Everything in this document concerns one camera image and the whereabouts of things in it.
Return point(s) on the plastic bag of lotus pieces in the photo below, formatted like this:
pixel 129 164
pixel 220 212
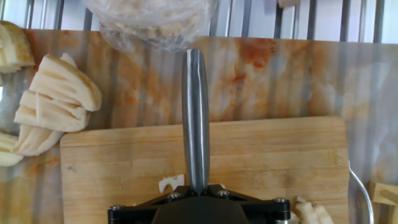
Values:
pixel 152 21

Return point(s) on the flat lotus root slice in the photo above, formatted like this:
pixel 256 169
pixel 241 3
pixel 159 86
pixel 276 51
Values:
pixel 7 152

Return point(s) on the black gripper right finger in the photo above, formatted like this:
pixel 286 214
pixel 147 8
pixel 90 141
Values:
pixel 267 213

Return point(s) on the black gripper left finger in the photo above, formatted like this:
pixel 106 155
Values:
pixel 130 214

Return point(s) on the thin cut lotus slices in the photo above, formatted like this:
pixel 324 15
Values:
pixel 311 213

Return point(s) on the bamboo cutting board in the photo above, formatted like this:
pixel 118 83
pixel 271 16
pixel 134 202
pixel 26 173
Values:
pixel 264 155

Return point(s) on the thin lotus slice with holes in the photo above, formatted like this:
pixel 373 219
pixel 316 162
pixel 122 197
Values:
pixel 174 181

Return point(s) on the metal bowl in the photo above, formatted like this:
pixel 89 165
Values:
pixel 365 193

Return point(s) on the tiny wooden piece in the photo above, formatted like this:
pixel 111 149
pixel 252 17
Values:
pixel 288 3

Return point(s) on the wooden peg rack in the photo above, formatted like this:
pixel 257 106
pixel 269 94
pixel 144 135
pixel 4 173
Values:
pixel 384 194

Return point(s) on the cut lotus root piece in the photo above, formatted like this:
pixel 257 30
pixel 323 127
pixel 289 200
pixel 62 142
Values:
pixel 34 143
pixel 14 46
pixel 65 84
pixel 53 115

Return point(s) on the marble pattern plastic sheet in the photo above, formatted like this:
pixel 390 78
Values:
pixel 280 77

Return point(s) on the steel cleaver knife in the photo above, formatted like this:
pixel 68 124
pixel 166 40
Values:
pixel 195 124

